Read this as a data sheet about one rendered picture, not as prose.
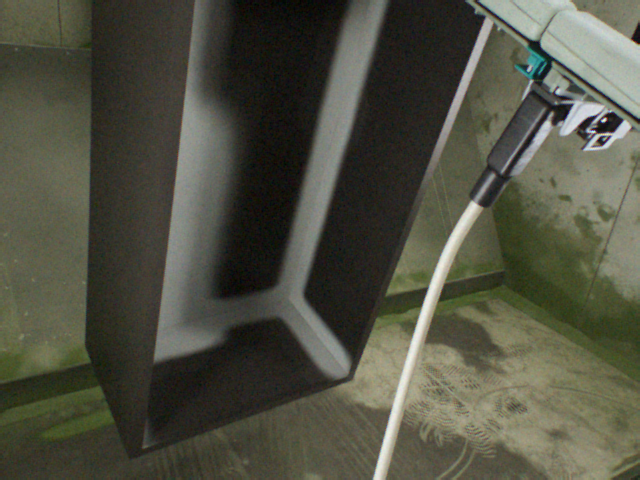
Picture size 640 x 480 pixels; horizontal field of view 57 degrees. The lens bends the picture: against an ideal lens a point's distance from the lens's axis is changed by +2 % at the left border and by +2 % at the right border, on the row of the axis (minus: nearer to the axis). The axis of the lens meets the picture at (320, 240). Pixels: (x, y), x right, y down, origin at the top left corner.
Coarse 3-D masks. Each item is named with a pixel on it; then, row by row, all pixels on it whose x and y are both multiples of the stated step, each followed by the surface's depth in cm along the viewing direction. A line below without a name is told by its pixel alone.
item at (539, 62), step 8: (528, 48) 57; (536, 48) 58; (536, 56) 57; (544, 56) 57; (520, 64) 59; (536, 64) 57; (544, 64) 57; (528, 72) 58; (536, 72) 57; (544, 72) 57
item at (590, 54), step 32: (480, 0) 61; (512, 0) 58; (544, 0) 56; (512, 32) 58; (544, 32) 56; (576, 32) 53; (608, 32) 53; (576, 64) 53; (608, 64) 51; (544, 96) 57; (608, 96) 52; (512, 128) 61; (544, 128) 59; (512, 160) 61; (480, 192) 65
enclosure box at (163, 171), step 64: (128, 0) 85; (192, 0) 73; (256, 0) 116; (320, 0) 123; (384, 0) 127; (448, 0) 112; (128, 64) 90; (192, 64) 116; (256, 64) 124; (320, 64) 133; (384, 64) 129; (448, 64) 114; (128, 128) 94; (192, 128) 124; (256, 128) 133; (320, 128) 144; (384, 128) 132; (448, 128) 116; (128, 192) 99; (192, 192) 134; (256, 192) 145; (320, 192) 156; (384, 192) 135; (128, 256) 104; (192, 256) 146; (256, 256) 159; (320, 256) 160; (384, 256) 138; (128, 320) 109; (192, 320) 160; (256, 320) 166; (320, 320) 165; (128, 384) 115; (192, 384) 142; (256, 384) 147; (320, 384) 152; (128, 448) 121
